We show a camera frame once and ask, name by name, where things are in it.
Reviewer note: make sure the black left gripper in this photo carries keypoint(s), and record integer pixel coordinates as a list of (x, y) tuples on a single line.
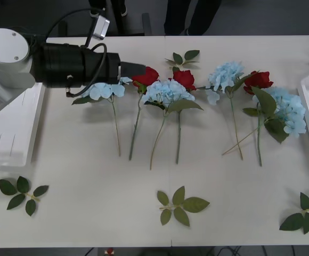
[(98, 69)]

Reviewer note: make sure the red rose green stem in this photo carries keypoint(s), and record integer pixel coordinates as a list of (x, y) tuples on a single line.
[(146, 76), (258, 81), (184, 78)]

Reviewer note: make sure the pale blue flower green stem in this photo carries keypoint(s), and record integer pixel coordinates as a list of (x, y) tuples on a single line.
[(104, 90), (225, 72), (167, 90), (290, 112)]

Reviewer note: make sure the silver and black left arm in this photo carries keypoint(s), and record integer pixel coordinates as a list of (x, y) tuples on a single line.
[(5, 48)]

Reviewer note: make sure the loose green leaf twig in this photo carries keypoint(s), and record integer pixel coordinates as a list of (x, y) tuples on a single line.
[(178, 57), (179, 197), (307, 222), (23, 184)]

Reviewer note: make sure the black furniture leg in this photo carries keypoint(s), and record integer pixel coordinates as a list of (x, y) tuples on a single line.
[(118, 18)]

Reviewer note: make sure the red round button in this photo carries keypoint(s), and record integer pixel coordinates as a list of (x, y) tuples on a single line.
[(109, 251)]

